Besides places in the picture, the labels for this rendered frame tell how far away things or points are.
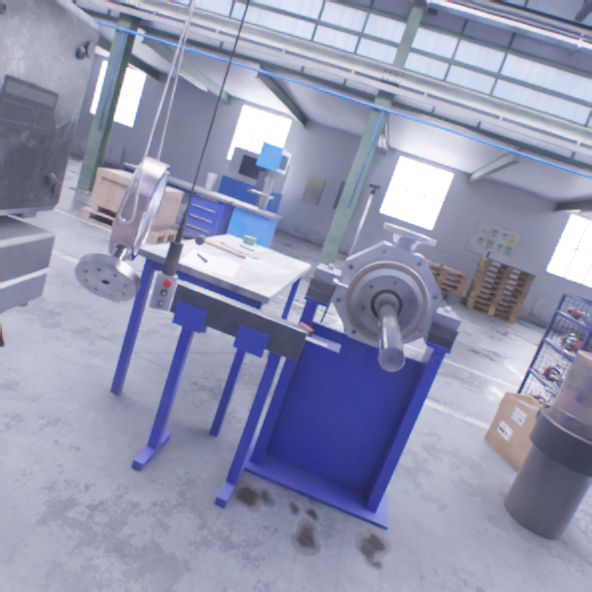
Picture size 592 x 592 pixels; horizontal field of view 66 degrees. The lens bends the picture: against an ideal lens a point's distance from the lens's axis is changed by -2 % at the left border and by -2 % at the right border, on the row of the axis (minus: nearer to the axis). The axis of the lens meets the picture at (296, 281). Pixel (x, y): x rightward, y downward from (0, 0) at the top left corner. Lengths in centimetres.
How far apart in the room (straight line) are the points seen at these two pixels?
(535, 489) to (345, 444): 123
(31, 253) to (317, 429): 236
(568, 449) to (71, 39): 303
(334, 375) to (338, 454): 44
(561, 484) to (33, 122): 314
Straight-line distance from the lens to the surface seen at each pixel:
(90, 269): 154
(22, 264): 30
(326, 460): 267
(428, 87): 835
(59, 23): 31
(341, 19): 941
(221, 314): 207
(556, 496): 326
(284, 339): 202
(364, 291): 205
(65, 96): 33
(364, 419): 254
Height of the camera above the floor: 145
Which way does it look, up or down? 11 degrees down
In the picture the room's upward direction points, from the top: 19 degrees clockwise
